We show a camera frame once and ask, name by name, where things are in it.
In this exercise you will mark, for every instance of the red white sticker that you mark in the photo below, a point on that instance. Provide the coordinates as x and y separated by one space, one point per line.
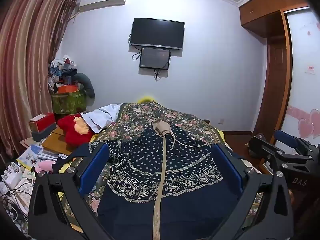
311 69

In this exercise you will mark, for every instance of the pink soft item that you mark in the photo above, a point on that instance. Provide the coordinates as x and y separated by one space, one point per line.
46 166

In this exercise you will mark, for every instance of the large black wall television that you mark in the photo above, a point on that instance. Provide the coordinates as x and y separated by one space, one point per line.
157 33

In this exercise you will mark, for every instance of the pile of books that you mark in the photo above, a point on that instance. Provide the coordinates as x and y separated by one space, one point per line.
37 155

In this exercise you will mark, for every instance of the beige fabric belt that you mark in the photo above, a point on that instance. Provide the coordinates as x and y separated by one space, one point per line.
160 180

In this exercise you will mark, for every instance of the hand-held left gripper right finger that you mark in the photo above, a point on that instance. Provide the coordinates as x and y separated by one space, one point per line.
230 170

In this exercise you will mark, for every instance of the striped brown curtain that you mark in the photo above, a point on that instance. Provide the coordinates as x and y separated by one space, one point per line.
25 55

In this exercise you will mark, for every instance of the green floral bedspread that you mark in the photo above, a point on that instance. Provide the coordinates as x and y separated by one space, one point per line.
150 110

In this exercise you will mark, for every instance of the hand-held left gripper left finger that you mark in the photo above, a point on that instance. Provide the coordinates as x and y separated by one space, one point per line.
95 170

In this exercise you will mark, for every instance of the orange box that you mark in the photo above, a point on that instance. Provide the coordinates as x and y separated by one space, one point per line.
67 88

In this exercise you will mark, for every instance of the red box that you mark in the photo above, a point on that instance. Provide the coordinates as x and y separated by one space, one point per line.
42 122

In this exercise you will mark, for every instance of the green fabric storage box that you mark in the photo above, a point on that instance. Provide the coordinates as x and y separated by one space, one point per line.
66 102

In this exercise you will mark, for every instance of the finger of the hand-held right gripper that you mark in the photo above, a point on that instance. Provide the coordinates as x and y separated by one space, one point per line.
270 150
287 138

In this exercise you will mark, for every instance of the small black monitor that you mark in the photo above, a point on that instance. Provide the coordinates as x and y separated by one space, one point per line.
155 58

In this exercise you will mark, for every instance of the grey box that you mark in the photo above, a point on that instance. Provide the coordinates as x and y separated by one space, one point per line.
42 135

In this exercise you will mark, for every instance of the brown wooden door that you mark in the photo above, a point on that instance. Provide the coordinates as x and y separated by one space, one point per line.
272 85

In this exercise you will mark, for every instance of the wooden wardrobe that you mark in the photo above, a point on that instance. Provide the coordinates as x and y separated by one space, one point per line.
300 55

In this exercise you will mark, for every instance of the navy patterned dress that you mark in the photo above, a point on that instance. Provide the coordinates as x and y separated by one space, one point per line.
140 160

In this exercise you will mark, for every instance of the white cloth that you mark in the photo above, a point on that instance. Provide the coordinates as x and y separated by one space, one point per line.
102 117

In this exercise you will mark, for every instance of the wooden bedside desk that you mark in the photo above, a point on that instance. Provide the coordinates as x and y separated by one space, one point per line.
56 143

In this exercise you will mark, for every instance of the pile of clothes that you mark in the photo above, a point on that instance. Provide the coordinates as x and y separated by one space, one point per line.
61 67

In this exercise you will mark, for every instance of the wooden bed frame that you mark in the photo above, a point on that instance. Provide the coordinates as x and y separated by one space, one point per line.
206 121

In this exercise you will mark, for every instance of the red plush toy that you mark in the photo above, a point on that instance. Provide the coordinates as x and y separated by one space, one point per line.
72 132

